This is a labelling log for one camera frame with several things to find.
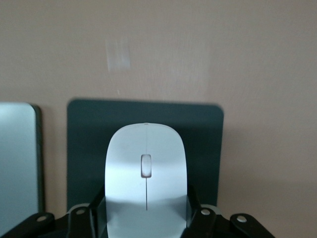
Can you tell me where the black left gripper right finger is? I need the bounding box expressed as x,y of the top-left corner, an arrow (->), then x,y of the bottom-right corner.
182,184 -> 278,238

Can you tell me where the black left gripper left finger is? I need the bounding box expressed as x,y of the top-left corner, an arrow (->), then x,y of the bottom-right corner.
0,183 -> 107,238

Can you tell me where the white computer mouse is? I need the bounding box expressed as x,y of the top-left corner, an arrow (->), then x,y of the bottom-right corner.
104,122 -> 188,238

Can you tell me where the black mouse pad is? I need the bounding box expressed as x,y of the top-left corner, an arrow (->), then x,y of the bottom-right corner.
66,99 -> 225,214

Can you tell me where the silver closed laptop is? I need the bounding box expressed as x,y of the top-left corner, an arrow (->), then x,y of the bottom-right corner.
0,102 -> 43,217

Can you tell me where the clear tape piece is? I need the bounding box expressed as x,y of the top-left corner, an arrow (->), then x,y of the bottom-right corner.
105,39 -> 132,73

